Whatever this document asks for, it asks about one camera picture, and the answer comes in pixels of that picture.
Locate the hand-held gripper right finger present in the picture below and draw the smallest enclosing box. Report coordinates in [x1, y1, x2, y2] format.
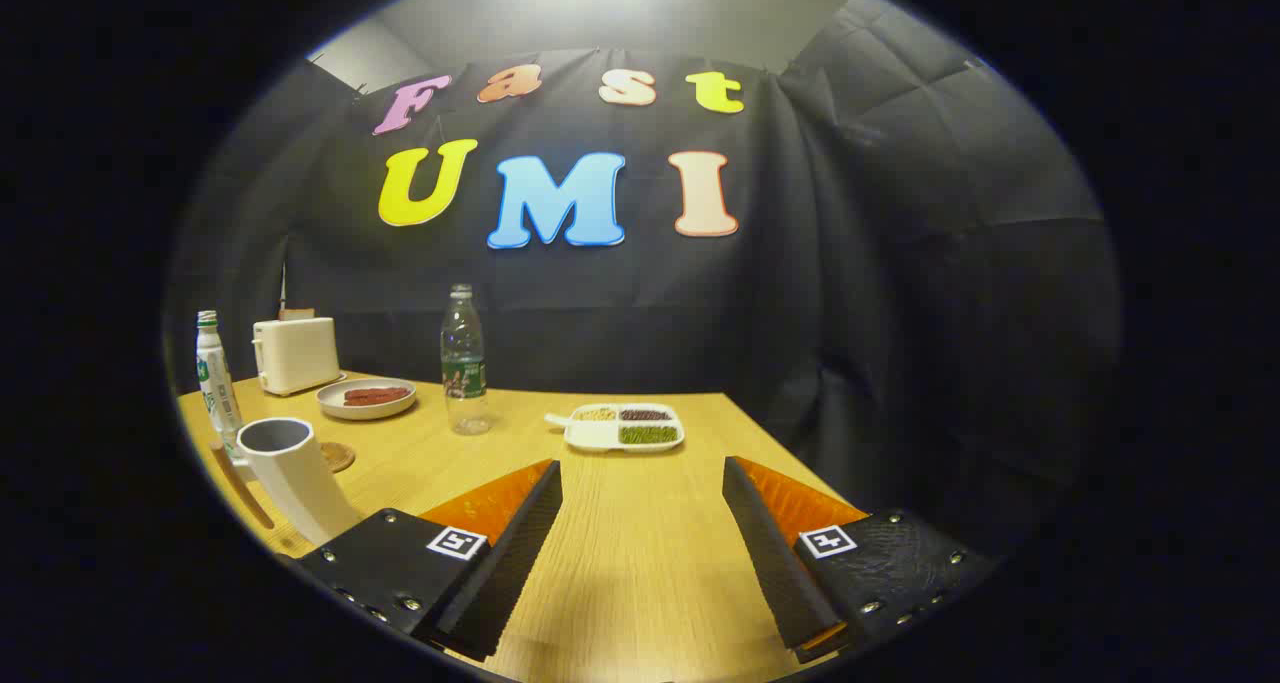
[722, 456, 1001, 664]

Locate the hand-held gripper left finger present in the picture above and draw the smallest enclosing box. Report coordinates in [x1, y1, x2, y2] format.
[290, 458, 563, 662]

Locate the white cup wooden handle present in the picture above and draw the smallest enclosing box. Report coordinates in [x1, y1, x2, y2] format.
[210, 417, 363, 549]

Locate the white juice bottle green ring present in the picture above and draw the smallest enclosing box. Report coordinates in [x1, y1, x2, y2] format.
[195, 310, 246, 464]

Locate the clear plastic water bottle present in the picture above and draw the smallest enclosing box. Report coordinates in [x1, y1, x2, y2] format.
[441, 284, 492, 436]

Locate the wooden table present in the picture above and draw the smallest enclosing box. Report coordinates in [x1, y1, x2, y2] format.
[178, 373, 871, 683]

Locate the white divided dish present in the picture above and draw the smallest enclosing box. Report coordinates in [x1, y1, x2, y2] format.
[544, 403, 687, 453]

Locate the round white plate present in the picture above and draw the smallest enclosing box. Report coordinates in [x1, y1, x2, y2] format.
[316, 377, 417, 421]

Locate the white toaster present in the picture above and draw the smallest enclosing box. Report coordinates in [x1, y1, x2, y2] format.
[252, 316, 346, 397]

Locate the black backdrop cloth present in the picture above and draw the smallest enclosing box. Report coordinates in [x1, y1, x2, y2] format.
[165, 0, 1121, 554]

